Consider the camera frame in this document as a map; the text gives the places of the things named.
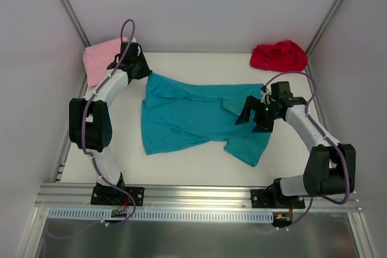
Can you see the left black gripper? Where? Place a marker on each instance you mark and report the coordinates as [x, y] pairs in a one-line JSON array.
[[140, 69]]

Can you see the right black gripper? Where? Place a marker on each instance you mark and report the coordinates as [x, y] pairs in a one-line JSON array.
[[259, 113]]

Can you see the teal t shirt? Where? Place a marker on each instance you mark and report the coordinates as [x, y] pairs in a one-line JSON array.
[[177, 116]]

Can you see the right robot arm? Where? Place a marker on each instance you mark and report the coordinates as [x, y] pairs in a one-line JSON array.
[[331, 167]]

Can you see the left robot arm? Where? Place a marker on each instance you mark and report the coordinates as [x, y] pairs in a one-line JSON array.
[[89, 118]]

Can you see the folded pink t shirt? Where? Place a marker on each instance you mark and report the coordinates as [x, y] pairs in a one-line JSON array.
[[97, 58]]

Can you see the crumpled red t shirt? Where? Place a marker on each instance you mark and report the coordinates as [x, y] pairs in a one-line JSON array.
[[284, 56]]

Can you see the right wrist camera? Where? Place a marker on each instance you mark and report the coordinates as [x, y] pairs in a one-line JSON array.
[[266, 95]]

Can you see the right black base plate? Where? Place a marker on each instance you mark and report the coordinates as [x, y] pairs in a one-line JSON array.
[[264, 198]]

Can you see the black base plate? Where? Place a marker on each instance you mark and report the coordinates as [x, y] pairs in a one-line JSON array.
[[106, 195], [264, 198]]

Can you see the white slotted cable duct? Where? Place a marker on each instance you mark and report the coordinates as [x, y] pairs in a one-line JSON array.
[[261, 217]]

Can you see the left aluminium frame post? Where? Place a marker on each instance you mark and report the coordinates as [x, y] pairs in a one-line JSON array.
[[70, 12]]

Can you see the aluminium frame post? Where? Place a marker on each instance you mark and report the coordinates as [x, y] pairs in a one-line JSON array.
[[328, 18], [70, 12]]

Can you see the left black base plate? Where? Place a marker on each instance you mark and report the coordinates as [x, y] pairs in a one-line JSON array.
[[106, 195]]

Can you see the aluminium mounting rail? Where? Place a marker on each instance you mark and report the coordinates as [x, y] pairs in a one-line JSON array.
[[177, 197]]

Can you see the right aluminium frame post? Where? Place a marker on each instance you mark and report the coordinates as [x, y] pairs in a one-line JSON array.
[[328, 18]]

